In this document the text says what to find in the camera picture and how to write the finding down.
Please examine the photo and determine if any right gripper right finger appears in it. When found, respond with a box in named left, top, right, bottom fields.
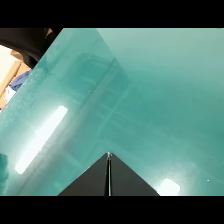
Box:
left=109, top=152, right=161, bottom=197

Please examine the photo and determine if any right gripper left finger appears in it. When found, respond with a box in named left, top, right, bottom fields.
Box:
left=58, top=152, right=110, bottom=197

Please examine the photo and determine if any brown cardboard box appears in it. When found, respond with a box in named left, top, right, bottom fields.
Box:
left=0, top=49, right=33, bottom=111

